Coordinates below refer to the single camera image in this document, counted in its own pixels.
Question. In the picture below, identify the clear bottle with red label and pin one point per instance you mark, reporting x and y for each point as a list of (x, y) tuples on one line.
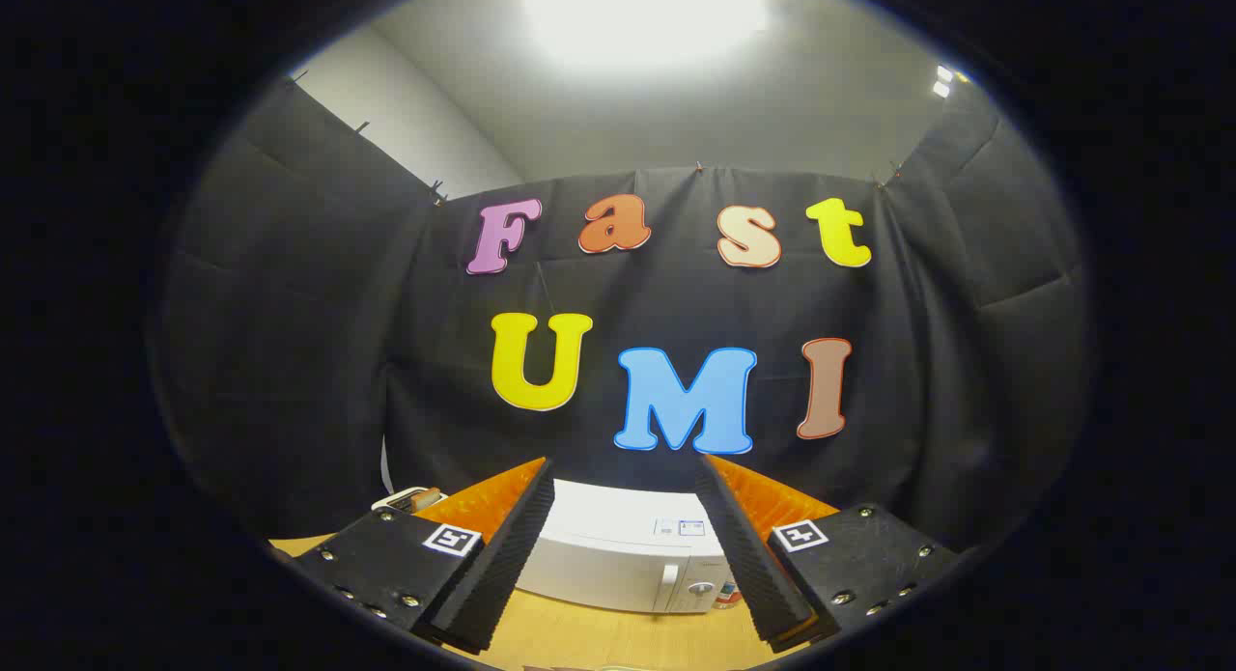
[(726, 596)]

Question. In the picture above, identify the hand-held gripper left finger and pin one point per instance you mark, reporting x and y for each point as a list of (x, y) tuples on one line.
[(502, 565)]

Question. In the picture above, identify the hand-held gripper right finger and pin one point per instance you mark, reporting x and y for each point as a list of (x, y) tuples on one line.
[(748, 555)]

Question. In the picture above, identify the white microwave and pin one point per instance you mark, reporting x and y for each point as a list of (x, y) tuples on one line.
[(618, 545)]

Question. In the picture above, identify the ceiling light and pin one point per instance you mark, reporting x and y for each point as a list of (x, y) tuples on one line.
[(647, 14)]

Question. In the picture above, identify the cream toaster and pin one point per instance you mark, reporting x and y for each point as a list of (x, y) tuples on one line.
[(406, 500)]

